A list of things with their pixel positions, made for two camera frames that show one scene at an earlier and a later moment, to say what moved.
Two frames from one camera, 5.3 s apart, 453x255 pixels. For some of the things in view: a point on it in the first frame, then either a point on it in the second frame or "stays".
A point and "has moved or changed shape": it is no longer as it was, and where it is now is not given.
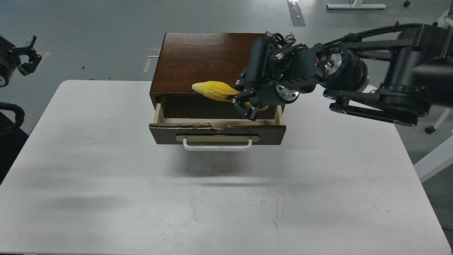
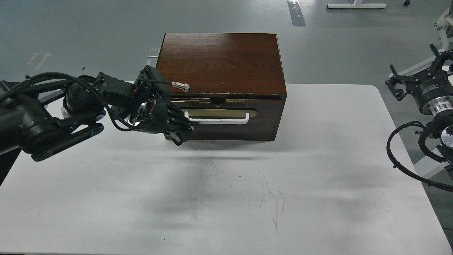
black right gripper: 280,68 to 426,86
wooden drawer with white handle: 198,134 has moved or changed shape
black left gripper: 10,58 to 148,99
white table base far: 356,4 stays
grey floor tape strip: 296,14 stays
